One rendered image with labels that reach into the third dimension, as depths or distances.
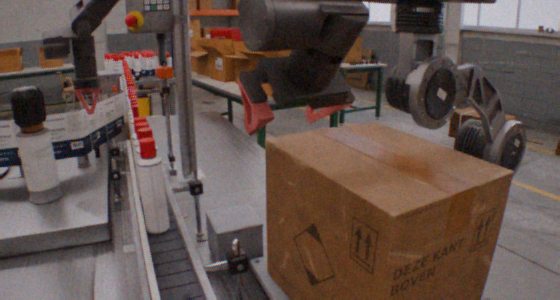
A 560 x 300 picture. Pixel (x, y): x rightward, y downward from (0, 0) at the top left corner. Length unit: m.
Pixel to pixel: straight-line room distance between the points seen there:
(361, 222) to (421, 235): 0.07
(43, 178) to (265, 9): 0.84
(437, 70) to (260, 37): 0.74
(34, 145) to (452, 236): 0.92
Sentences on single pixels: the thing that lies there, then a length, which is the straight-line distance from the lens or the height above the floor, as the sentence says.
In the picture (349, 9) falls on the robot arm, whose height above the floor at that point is 1.32.
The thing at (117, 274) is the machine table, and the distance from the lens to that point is 0.83.
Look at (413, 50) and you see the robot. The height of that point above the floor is 1.24.
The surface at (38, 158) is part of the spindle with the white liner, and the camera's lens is 1.05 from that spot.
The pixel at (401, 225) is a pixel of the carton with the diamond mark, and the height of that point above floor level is 1.10.
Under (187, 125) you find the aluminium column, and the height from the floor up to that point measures 1.00.
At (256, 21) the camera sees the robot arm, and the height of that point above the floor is 1.31.
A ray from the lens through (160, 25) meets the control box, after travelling 1.15.
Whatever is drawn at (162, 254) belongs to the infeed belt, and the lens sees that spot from 0.77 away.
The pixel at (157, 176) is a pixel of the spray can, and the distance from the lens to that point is 0.78.
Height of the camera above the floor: 1.30
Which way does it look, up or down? 18 degrees down
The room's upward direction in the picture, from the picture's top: straight up
